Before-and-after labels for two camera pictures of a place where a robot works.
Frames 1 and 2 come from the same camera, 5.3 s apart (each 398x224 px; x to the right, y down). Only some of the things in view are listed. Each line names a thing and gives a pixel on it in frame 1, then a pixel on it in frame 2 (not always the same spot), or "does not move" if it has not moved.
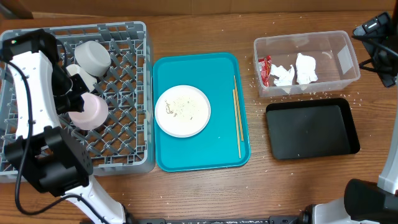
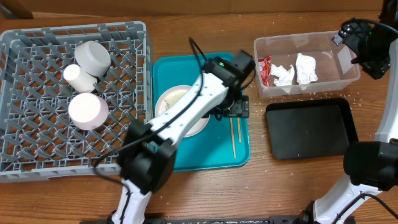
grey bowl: x=92 y=58 does not move
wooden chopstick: x=236 y=121 to x=232 y=139
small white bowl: x=94 y=113 does not move
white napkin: x=285 y=77 does not move
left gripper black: x=71 y=105 to x=240 y=104
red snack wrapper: x=265 y=64 does not move
